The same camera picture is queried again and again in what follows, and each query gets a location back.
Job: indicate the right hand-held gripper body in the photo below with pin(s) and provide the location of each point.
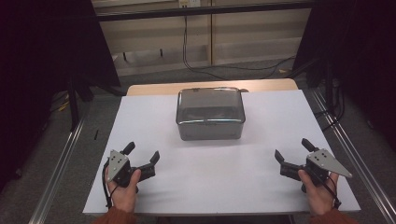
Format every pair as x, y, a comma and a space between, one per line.
320, 161

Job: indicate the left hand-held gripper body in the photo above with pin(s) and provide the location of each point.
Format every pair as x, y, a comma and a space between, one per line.
120, 169

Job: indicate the grey translucent storage box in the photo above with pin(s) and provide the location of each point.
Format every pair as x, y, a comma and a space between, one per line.
210, 132

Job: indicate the clear plastic container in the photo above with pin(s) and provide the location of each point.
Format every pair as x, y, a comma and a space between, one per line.
210, 99

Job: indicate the person's left hand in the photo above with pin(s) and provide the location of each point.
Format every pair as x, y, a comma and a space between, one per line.
124, 199

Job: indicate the person's right hand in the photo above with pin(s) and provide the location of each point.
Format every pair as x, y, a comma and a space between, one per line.
320, 199

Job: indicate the small black floor object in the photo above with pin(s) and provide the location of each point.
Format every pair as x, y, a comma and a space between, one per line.
96, 134

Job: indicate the wooden table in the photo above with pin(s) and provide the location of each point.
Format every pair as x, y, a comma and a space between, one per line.
155, 88

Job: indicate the white table board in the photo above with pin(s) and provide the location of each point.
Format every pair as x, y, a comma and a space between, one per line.
218, 180

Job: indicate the black metal stand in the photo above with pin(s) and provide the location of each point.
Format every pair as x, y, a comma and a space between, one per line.
73, 105

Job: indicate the black stand leg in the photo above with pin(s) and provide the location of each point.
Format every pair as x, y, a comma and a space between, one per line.
303, 68

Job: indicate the small black peg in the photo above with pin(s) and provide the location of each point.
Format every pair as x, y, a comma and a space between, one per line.
161, 53
125, 56

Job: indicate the aluminium floor rail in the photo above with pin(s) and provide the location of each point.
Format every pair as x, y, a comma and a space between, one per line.
358, 158
59, 174

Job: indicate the pale wooden post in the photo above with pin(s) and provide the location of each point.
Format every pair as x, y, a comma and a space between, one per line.
210, 31

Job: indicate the white wall outlet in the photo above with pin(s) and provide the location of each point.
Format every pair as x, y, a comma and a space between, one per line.
189, 3

